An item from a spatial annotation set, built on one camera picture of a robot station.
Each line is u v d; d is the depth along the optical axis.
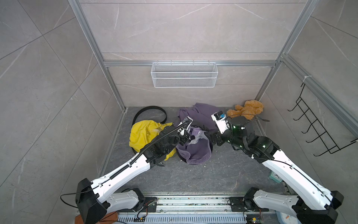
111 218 0.61
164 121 1.07
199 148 0.92
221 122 0.56
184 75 1.01
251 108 1.07
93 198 0.38
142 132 0.89
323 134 0.63
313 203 0.38
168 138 0.50
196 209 0.73
